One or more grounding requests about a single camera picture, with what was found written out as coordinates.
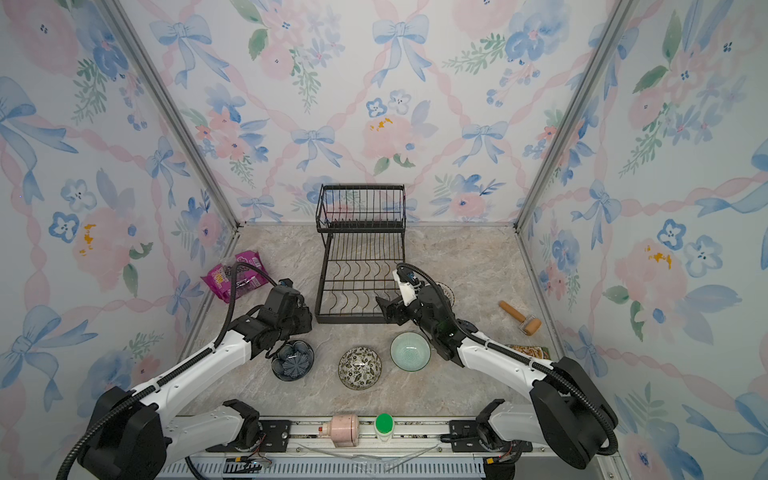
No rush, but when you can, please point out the dark blue striped bowl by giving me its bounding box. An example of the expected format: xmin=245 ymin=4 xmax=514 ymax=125
xmin=271 ymin=340 xmax=315 ymax=382

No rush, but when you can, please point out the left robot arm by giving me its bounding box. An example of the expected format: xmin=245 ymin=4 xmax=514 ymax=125
xmin=56 ymin=278 xmax=312 ymax=479

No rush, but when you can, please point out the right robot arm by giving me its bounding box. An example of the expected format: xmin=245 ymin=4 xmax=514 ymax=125
xmin=377 ymin=262 xmax=619 ymax=469

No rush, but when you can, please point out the black two-tier dish rack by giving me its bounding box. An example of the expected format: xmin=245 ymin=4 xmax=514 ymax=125
xmin=315 ymin=184 xmax=407 ymax=324

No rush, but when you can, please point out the brown white lattice bowl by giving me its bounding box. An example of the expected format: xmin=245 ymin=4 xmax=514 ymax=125
xmin=438 ymin=282 xmax=456 ymax=307

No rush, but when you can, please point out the light green bowl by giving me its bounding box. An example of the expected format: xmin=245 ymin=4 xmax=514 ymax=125
xmin=390 ymin=332 xmax=431 ymax=372

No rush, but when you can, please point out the grey floral patterned bowl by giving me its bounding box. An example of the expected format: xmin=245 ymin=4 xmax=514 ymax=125
xmin=338 ymin=346 xmax=382 ymax=391

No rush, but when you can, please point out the purple snack bag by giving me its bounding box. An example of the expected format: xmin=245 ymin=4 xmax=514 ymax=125
xmin=201 ymin=250 xmax=269 ymax=303

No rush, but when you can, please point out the wooden roller tool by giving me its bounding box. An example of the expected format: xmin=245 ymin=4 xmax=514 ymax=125
xmin=499 ymin=301 xmax=542 ymax=336

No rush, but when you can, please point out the green lid bottle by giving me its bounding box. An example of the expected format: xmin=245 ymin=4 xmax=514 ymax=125
xmin=374 ymin=413 xmax=395 ymax=442

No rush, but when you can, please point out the orange food packet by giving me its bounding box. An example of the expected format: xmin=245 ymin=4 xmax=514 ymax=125
xmin=510 ymin=345 xmax=551 ymax=360

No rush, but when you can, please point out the pink cup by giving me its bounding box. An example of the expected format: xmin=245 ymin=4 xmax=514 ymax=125
xmin=318 ymin=414 xmax=360 ymax=448

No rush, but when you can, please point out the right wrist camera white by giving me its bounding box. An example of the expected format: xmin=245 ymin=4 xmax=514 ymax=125
xmin=393 ymin=270 xmax=419 ymax=306

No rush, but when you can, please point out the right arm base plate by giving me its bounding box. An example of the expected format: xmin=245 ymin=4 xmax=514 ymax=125
xmin=440 ymin=420 xmax=533 ymax=456

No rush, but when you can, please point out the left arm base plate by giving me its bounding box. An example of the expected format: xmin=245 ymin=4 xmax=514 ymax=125
xmin=206 ymin=419 xmax=292 ymax=454

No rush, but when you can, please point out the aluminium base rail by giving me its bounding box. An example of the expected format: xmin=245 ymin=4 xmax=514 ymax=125
xmin=154 ymin=417 xmax=627 ymax=479

